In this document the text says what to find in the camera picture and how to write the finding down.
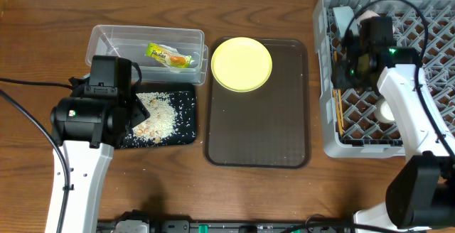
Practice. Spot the brown plastic serving tray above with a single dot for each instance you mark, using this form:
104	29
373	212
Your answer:
268	127

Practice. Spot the grey dishwasher rack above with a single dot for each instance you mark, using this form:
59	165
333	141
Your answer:
364	136

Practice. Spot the white cup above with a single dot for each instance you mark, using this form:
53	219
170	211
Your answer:
383	112

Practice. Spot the green snack wrapper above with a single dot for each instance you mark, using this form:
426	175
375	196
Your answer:
155	51

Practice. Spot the wooden chopstick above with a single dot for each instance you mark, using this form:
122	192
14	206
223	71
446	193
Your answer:
340	112
335	97

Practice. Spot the rice food waste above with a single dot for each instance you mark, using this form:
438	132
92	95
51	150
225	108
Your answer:
161	123

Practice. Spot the white bowl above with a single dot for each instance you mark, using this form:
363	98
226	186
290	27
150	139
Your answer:
366	15

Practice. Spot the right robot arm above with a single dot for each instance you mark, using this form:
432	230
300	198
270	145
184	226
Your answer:
422	194

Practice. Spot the clear plastic waste bin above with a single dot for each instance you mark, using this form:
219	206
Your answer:
131	42

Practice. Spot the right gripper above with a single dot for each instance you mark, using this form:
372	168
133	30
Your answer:
338	77

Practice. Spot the light blue bowl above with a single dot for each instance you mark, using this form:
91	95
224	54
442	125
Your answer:
343	15

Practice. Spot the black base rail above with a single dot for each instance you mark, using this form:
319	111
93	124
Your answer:
140	221

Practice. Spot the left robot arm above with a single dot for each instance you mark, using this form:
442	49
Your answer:
87	126

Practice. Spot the yellow plate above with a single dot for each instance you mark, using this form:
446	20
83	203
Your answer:
241	64

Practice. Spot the black waste tray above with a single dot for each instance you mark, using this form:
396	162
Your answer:
183	100

